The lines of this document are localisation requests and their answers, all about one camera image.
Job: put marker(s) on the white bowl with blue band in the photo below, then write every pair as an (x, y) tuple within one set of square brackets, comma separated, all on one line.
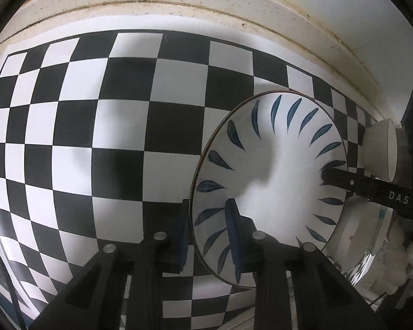
[(356, 230)]

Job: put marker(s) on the black white checkered mat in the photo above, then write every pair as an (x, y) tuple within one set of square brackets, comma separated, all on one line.
[(72, 165)]

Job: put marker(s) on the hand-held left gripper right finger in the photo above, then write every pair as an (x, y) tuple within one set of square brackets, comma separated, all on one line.
[(232, 230)]

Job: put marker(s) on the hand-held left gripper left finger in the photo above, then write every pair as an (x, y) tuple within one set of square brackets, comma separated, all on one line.
[(183, 237)]

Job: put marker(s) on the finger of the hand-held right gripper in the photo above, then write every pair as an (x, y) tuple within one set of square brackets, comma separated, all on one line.
[(364, 187)]

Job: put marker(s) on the white plate blue leaf pattern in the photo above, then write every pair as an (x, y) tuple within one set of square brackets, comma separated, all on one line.
[(282, 178)]

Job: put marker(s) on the person's right hand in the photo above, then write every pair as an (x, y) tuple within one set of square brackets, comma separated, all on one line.
[(404, 254)]

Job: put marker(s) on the white bowl dark rim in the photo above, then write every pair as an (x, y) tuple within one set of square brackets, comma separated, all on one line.
[(378, 151)]

